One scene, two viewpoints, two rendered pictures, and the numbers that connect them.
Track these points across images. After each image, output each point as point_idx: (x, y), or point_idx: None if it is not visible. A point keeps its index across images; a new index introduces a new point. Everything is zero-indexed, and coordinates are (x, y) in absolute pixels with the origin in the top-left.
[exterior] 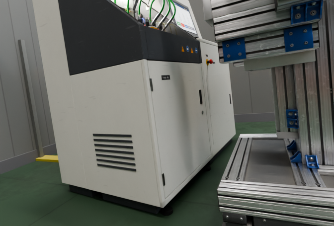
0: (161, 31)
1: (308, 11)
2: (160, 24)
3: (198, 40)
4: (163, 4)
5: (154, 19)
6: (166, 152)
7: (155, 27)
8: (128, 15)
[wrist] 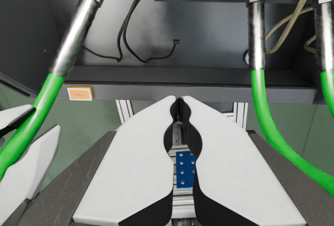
0: (108, 99)
1: None
2: (314, 18)
3: (324, 104)
4: (257, 118)
5: (248, 29)
6: None
7: (84, 100)
8: (4, 85)
